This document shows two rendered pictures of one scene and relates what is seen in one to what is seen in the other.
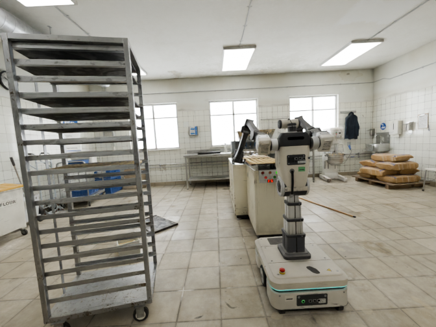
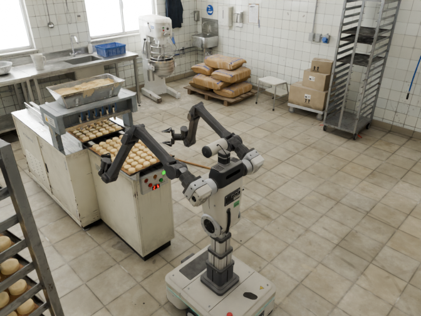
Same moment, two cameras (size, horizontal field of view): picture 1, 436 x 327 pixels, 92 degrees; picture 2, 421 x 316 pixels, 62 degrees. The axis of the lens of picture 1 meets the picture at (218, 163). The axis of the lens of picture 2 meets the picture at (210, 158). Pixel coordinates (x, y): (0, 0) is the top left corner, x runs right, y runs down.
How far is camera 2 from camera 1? 1.31 m
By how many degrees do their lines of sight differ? 48
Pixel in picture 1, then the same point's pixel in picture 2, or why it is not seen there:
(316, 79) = not seen: outside the picture
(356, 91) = not seen: outside the picture
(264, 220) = (150, 236)
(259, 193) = (143, 205)
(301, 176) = (235, 211)
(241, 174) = (81, 165)
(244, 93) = not seen: outside the picture
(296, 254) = (228, 284)
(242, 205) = (90, 209)
